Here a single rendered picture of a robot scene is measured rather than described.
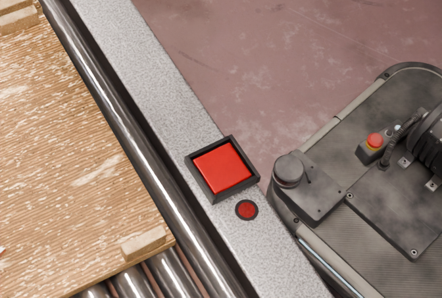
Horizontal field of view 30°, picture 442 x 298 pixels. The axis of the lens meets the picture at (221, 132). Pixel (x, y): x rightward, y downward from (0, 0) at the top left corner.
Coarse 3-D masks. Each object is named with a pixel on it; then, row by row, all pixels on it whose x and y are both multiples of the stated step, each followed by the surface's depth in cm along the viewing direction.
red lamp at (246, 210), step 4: (244, 204) 110; (248, 204) 110; (240, 208) 110; (244, 208) 110; (248, 208) 110; (252, 208) 110; (240, 212) 109; (244, 212) 109; (248, 212) 109; (252, 212) 110; (244, 216) 109; (248, 216) 109
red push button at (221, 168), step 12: (228, 144) 113; (204, 156) 112; (216, 156) 112; (228, 156) 112; (204, 168) 111; (216, 168) 111; (228, 168) 111; (240, 168) 111; (216, 180) 110; (228, 180) 110; (240, 180) 110; (216, 192) 109
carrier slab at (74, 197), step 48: (0, 48) 117; (48, 48) 118; (0, 96) 113; (48, 96) 114; (0, 144) 109; (48, 144) 110; (96, 144) 110; (0, 192) 105; (48, 192) 106; (96, 192) 107; (144, 192) 107; (0, 240) 102; (48, 240) 103; (96, 240) 103; (0, 288) 99; (48, 288) 99
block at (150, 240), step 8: (152, 232) 102; (160, 232) 102; (136, 240) 101; (144, 240) 101; (152, 240) 101; (160, 240) 103; (120, 248) 101; (128, 248) 100; (136, 248) 100; (144, 248) 101; (152, 248) 103; (128, 256) 100; (136, 256) 102
